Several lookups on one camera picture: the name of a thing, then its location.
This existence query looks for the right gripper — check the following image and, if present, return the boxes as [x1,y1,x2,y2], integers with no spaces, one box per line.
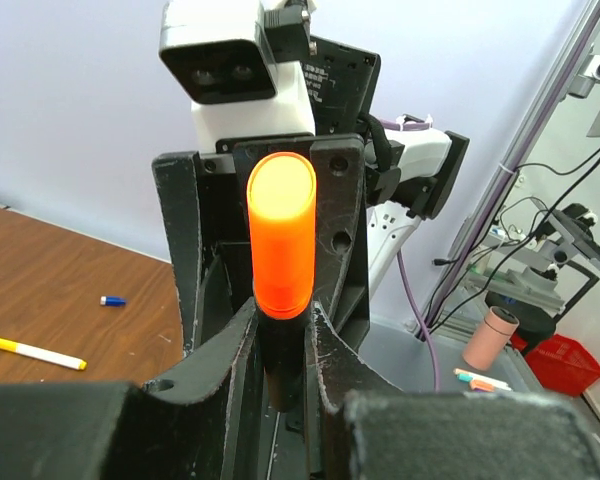
[152,134,370,356]

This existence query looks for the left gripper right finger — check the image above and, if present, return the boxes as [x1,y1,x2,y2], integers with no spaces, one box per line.
[304,299,600,480]

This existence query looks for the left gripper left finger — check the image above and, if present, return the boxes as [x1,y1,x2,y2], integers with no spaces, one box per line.
[0,301,260,479]

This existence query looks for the black orange highlighter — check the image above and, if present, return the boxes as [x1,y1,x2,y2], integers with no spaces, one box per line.
[246,152,317,412]

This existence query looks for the white yellow pen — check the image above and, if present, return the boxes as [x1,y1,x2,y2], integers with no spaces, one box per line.
[0,338,87,371]

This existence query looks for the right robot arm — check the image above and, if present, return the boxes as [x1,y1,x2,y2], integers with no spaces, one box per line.
[152,33,469,352]

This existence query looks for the blue pen cap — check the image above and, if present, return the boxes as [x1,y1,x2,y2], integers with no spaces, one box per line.
[100,296,127,307]

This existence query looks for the pink cylinder container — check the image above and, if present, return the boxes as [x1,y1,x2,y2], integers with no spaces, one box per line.
[462,306,520,371]

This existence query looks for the red plastic basket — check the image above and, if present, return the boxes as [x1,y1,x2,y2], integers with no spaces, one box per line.
[524,334,600,397]

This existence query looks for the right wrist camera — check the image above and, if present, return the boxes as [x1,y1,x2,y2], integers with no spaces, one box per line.
[159,1,317,153]

